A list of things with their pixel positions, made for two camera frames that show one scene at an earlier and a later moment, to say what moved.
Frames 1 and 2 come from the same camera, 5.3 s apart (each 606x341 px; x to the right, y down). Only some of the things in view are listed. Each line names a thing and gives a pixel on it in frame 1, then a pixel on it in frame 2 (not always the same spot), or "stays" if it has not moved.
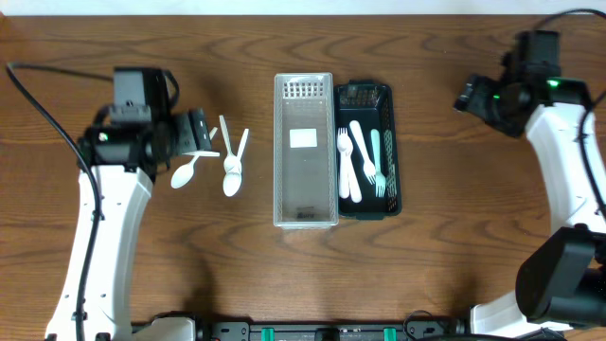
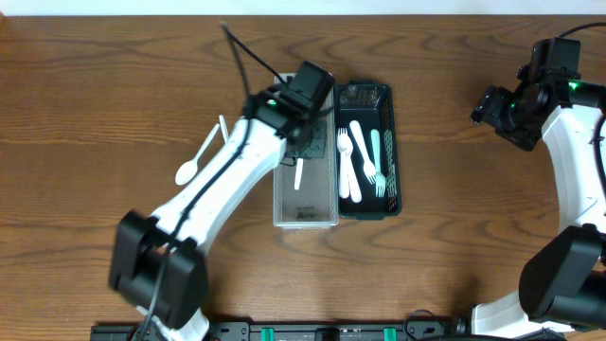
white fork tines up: [343, 143] stays
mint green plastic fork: [380, 179] stays
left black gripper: [193, 133] to [311, 137]
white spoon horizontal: [204, 153] to [298, 173]
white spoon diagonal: [184, 172] stays
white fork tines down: [368, 167] stays
